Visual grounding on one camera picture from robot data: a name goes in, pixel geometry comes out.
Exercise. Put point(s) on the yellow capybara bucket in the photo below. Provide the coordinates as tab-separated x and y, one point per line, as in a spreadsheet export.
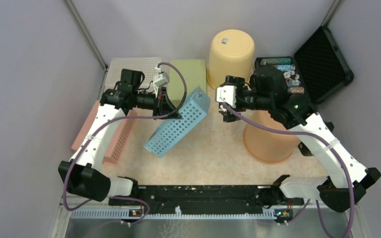
231	53

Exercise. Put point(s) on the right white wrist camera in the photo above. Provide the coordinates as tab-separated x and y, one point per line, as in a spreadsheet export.
226	94

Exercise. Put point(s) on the black open tool case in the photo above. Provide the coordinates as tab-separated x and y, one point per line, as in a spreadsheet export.
318	68

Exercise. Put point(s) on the blue basket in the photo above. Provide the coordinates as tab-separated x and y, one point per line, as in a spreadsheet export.
171	131

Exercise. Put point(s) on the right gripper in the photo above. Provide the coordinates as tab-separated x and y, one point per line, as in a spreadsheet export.
235	81

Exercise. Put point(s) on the orange capybara bucket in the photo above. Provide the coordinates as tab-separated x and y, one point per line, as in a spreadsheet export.
269	147

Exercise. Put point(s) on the green plastic basket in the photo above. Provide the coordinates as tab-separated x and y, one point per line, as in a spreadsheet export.
194	73

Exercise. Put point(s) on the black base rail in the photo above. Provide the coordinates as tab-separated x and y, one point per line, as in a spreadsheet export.
167	201

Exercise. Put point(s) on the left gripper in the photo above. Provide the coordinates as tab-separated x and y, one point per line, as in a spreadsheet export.
163	107

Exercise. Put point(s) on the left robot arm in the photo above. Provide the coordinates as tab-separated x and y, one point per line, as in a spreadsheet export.
105	131

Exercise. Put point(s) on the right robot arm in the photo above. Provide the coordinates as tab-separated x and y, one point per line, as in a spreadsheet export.
281	94

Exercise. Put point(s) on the pink plastic basket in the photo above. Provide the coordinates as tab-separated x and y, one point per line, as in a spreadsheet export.
118	142

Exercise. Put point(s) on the white mesh plastic basket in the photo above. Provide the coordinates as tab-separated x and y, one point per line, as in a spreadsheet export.
145	65

